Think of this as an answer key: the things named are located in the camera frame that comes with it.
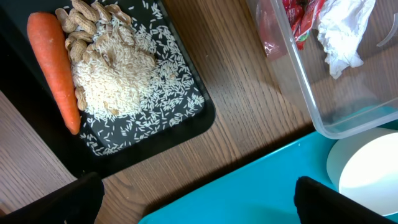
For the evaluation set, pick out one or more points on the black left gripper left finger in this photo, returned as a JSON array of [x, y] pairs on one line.
[[77, 202]]

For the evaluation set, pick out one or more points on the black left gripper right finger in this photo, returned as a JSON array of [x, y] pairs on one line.
[[318, 204]]

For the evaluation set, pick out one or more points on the white bowl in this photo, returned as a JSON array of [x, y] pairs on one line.
[[363, 167]]

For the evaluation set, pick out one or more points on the food scraps pile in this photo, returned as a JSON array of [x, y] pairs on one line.
[[130, 76]]

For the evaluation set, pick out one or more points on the orange carrot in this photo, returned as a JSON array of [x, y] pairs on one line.
[[47, 40]]

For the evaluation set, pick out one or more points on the white tissue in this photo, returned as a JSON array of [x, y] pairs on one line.
[[341, 26]]

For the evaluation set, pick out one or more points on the red snack wrapper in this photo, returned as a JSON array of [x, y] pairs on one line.
[[302, 15]]

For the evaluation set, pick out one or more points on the black waste tray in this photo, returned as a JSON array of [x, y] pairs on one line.
[[26, 88]]

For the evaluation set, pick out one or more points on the teal serving tray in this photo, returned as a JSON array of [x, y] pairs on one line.
[[260, 192]]

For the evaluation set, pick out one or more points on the clear plastic bin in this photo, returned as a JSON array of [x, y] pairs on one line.
[[360, 99]]

